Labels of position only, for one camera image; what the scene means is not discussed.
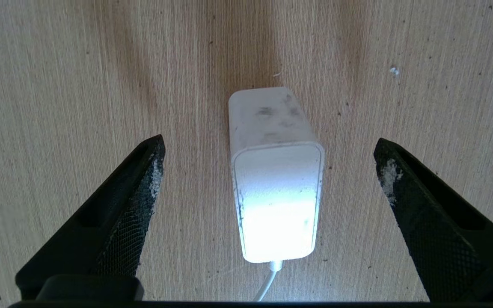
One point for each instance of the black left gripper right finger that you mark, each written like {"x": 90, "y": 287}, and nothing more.
{"x": 452, "y": 239}

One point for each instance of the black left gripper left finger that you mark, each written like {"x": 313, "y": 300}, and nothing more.
{"x": 114, "y": 222}

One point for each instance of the white power adapter block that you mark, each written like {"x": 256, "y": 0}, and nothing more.
{"x": 272, "y": 171}

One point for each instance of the small white paper scrap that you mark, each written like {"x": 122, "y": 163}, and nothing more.
{"x": 394, "y": 71}

